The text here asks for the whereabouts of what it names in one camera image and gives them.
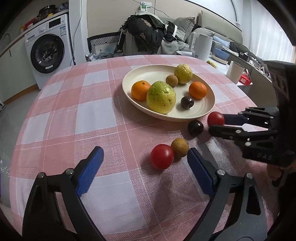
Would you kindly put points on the dark plum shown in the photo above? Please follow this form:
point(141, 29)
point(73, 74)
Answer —
point(187, 102)
point(195, 127)

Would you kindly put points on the yellow green fruit on side table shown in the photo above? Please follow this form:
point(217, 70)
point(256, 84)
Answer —
point(213, 64)

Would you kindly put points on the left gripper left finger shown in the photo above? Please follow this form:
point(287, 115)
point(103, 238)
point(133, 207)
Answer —
point(42, 218)

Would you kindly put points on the blue bowl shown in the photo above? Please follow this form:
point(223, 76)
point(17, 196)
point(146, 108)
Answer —
point(219, 53)

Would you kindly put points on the white paper cup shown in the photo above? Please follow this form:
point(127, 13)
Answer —
point(234, 72)

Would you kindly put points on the cream round plate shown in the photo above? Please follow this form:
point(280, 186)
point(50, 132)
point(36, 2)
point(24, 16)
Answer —
point(153, 73)

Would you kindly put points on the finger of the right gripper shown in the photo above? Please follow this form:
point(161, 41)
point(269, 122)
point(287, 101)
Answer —
point(227, 132)
point(235, 119)

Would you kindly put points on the brown longan fruit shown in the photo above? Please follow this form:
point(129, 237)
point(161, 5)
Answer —
point(172, 80)

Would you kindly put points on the white washing machine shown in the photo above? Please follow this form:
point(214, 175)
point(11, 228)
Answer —
point(49, 48)

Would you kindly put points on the small mandarin orange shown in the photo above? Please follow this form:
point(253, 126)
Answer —
point(139, 90)

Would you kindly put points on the person's right hand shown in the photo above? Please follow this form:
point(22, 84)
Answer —
point(274, 172)

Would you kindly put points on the white electric kettle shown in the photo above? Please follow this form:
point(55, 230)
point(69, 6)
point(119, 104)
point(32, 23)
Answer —
point(200, 46)

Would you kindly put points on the pink checkered tablecloth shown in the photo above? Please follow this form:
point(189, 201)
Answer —
point(84, 106)

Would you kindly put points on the large orange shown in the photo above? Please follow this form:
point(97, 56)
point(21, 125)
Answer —
point(197, 90)

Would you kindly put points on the small red tomato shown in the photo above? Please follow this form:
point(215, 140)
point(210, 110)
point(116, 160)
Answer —
point(162, 156)

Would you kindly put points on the grey sofa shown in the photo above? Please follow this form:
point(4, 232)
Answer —
point(208, 23)

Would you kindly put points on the green yellow guava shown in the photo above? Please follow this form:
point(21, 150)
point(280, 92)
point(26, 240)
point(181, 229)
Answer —
point(161, 97)

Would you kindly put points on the yellow wrinkled guava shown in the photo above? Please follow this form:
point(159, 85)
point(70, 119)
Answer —
point(183, 73)

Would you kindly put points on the pile of dark clothes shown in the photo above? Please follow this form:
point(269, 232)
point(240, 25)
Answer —
point(148, 31)

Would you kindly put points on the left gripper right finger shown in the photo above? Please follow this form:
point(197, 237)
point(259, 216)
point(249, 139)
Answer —
point(246, 220)

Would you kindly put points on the large red tomato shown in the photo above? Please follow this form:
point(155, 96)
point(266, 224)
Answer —
point(215, 118)

